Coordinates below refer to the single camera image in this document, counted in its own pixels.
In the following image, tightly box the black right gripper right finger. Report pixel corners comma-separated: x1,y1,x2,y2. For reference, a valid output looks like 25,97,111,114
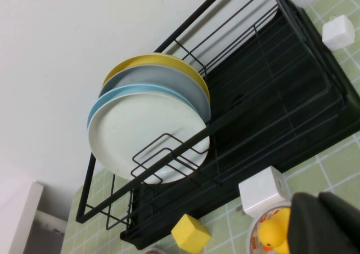
318,191,360,254

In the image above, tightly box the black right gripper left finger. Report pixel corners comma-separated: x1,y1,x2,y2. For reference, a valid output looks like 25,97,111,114
286,192,358,254

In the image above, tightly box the cream white plate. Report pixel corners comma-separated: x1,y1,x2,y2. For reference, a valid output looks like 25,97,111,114
87,92,211,185

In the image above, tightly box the grey plate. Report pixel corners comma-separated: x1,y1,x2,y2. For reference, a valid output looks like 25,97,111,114
98,64,212,122

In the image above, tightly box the yellow plate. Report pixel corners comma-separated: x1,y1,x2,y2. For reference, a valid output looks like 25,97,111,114
101,53,211,105

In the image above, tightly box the light blue plate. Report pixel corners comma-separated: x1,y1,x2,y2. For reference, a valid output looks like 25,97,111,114
86,84,197,131

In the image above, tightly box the yellow rubber duck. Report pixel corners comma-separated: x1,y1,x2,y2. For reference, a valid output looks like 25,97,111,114
258,207,292,254

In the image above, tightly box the white power adapter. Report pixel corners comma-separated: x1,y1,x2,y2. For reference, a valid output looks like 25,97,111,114
237,166,292,217

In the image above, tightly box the black plastic drip tray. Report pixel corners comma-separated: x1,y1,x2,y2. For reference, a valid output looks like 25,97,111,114
119,7,360,251

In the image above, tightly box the yellow cube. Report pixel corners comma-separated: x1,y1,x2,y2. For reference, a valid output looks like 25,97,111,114
170,213,212,252

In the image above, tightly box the small white cube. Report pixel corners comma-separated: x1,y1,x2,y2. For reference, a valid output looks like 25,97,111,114
321,14,356,51

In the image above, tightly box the white board panel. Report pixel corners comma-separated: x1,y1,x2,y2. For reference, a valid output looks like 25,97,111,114
0,180,44,254

